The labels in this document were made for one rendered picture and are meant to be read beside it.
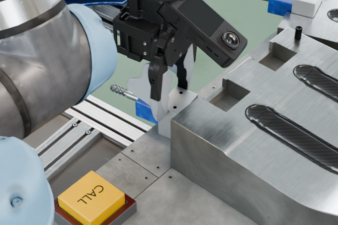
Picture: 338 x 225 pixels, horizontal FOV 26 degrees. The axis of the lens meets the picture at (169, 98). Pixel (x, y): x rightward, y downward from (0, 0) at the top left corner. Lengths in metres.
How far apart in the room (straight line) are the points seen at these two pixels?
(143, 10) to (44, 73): 0.37
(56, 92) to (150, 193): 0.41
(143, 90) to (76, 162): 0.86
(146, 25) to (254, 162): 0.22
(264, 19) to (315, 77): 1.61
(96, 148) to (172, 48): 0.94
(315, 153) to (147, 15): 0.27
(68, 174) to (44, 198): 1.32
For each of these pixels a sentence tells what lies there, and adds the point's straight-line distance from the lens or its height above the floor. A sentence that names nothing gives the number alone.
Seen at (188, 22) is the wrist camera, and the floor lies 1.01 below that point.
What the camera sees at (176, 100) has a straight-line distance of 1.01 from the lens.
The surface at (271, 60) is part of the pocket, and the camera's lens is 1.07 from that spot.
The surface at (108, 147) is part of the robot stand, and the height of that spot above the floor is 0.21.
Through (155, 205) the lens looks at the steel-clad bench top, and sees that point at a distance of 0.95.
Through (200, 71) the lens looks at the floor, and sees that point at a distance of 2.37.
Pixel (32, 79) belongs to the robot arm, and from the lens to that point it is 0.57.
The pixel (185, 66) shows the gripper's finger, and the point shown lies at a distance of 0.99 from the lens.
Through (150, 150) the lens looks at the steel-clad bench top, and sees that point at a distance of 1.01.
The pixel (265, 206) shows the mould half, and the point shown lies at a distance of 0.90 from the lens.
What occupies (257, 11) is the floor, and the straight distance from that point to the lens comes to 2.65.
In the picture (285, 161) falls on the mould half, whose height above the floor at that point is 0.88.
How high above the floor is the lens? 1.54
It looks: 42 degrees down
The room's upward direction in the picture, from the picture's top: straight up
